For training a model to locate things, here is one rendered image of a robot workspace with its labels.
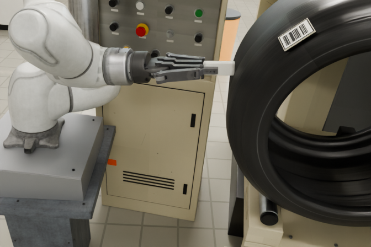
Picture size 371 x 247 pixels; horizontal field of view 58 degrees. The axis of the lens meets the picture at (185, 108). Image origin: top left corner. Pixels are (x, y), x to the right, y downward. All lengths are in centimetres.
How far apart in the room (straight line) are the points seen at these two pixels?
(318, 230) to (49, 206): 85
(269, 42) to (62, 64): 40
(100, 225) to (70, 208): 79
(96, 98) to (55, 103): 15
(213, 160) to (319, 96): 142
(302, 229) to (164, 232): 106
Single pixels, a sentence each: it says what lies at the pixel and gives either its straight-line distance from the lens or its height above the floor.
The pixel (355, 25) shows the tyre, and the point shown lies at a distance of 64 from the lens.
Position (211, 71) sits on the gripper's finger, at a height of 124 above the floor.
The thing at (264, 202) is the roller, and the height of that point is 92.
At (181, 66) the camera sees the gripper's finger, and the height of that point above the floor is 124.
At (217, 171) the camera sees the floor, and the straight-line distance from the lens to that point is 235.
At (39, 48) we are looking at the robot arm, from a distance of 66.
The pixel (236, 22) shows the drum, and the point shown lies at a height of 52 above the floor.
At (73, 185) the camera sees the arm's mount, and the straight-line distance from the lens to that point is 120.
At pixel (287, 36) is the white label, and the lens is 65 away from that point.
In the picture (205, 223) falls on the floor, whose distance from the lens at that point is 203.
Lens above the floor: 156
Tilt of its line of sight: 32 degrees down
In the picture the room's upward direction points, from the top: 6 degrees clockwise
